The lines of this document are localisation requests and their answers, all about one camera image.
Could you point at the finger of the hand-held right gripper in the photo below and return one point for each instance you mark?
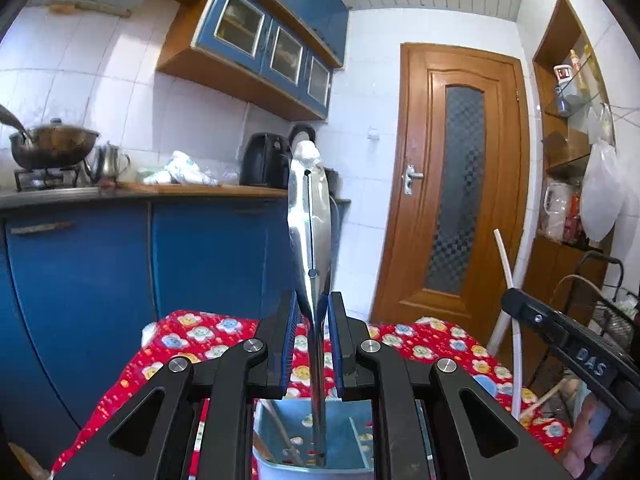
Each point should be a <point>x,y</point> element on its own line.
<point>530,307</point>

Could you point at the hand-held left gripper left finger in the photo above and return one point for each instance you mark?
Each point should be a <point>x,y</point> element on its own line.
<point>287,340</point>

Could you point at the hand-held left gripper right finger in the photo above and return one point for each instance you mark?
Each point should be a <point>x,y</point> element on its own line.
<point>336,350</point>

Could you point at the white chopstick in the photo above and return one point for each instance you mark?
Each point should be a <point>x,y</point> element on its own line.
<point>504,260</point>

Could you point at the light blue chopstick box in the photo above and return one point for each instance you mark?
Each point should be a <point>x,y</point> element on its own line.
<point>337,435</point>

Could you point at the tan wooden chopstick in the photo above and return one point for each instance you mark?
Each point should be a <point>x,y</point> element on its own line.
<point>285,435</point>

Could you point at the person's right hand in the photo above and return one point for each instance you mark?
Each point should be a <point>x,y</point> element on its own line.
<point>592,435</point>

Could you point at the black metal cart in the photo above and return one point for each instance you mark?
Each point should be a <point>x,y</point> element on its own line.
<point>607,310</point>

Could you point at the red smiley flower tablecloth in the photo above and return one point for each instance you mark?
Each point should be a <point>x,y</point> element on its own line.
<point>190,330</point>

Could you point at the white plastic jug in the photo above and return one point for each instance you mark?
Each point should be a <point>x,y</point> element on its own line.
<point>556,210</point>

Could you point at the white plastic bag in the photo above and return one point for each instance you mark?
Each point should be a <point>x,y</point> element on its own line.
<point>602,195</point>

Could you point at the wooden cutting board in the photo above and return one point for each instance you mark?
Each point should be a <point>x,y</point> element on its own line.
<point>210,189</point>

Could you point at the black air fryer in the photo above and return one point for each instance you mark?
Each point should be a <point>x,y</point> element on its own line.
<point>262,162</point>

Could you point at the white printed cloth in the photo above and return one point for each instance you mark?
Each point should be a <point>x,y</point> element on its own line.
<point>182,170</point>

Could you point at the brown wooden door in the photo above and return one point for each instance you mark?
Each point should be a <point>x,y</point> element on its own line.
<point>415,110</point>

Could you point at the white red mug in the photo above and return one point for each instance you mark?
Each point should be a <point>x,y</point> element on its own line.
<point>563,74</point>

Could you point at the metal pitcher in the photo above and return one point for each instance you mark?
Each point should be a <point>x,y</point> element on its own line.
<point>107,162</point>

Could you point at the gas stove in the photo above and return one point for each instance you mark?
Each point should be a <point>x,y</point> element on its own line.
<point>45,177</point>

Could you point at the large steel wok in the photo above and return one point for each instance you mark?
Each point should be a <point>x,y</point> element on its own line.
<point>55,147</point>

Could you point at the dark metal ladle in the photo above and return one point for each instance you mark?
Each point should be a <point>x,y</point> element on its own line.
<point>12,122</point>

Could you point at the wooden wall shelf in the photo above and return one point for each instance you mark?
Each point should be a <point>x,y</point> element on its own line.
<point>555,145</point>

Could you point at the blue wall cabinet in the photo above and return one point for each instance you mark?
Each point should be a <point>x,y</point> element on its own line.
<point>250,35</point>

